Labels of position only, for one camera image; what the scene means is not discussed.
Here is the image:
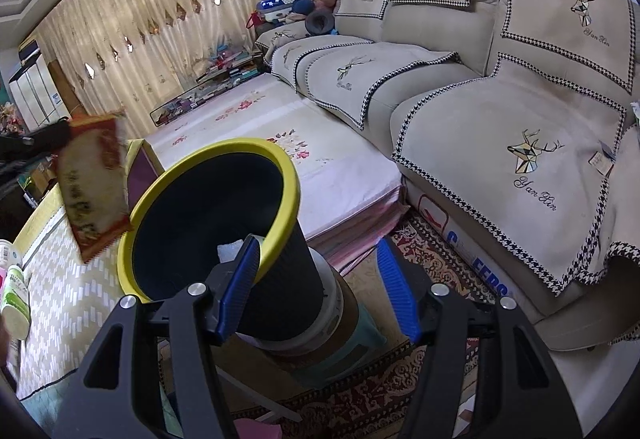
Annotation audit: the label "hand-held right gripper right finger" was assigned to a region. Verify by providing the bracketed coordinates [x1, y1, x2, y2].
[376, 237, 583, 439]

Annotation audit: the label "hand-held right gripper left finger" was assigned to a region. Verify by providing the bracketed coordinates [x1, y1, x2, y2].
[50, 234, 266, 439]

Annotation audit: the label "red patterned rug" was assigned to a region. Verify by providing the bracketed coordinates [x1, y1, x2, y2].
[160, 214, 511, 439]

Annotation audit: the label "yellow patterned tablecloth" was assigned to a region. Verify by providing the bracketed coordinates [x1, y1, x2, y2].
[10, 139, 167, 401]

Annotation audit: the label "white metal bar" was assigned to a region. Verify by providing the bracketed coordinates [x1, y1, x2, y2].
[215, 359, 304, 423]

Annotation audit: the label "grey neck pillow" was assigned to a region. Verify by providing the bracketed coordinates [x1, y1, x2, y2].
[305, 10, 337, 36]

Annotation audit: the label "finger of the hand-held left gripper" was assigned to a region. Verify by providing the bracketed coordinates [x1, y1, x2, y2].
[20, 118, 74, 156]

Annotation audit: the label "red snack packet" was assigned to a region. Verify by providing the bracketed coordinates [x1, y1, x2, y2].
[56, 111, 134, 265]

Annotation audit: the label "blue star-print pillow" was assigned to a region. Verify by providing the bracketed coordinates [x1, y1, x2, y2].
[256, 0, 316, 20]

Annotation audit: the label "artificial flower bunch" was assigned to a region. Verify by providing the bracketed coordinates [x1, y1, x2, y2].
[0, 101, 19, 136]

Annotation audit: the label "white lidded cup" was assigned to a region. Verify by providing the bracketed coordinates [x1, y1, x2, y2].
[0, 239, 24, 270]

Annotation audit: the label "beige fabric sofa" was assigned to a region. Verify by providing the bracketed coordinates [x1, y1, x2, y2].
[255, 0, 640, 355]

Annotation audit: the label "clear plastic storage box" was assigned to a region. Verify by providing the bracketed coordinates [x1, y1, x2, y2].
[150, 86, 227, 128]

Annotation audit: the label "white floral mat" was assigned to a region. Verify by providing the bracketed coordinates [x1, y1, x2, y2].
[145, 74, 404, 270]

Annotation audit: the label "black box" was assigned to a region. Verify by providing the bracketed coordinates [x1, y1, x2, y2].
[17, 39, 42, 64]

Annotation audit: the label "white standing air conditioner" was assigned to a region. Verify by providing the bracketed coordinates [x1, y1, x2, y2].
[9, 50, 73, 130]

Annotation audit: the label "white paper scrap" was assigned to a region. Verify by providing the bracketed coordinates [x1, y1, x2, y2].
[216, 234, 251, 265]

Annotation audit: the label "beige embroidered curtain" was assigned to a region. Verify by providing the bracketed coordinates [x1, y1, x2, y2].
[30, 0, 297, 122]

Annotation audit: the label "white blue-print carton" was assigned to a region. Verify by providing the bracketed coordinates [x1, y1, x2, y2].
[405, 191, 512, 306]

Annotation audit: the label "black yellow-rim trash bin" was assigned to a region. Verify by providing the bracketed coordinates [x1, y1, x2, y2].
[116, 137, 341, 342]

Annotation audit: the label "beige deer-print sofa covers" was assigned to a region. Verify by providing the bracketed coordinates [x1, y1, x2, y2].
[257, 0, 640, 301]

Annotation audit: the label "paper tag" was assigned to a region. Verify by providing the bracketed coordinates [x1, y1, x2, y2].
[587, 141, 619, 178]

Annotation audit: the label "pink foam pad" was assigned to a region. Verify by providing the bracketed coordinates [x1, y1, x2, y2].
[232, 416, 282, 439]

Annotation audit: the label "white green-label cup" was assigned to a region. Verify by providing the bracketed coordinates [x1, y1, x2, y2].
[0, 264, 32, 341]

